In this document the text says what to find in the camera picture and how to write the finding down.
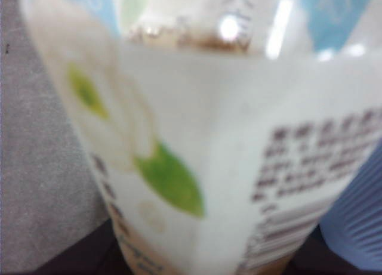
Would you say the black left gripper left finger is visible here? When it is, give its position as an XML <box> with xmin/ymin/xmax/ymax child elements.
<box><xmin>29</xmin><ymin>218</ymin><xmax>135</xmax><ymax>275</ymax></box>

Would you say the pale tea bottle white label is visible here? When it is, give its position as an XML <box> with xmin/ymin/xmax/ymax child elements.
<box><xmin>19</xmin><ymin>0</ymin><xmax>382</xmax><ymax>275</ymax></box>

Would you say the blue ribbed cup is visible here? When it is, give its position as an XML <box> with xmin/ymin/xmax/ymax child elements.
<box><xmin>320</xmin><ymin>149</ymin><xmax>382</xmax><ymax>271</ymax></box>

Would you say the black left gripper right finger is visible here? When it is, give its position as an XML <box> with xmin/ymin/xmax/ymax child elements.
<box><xmin>285</xmin><ymin>225</ymin><xmax>382</xmax><ymax>275</ymax></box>

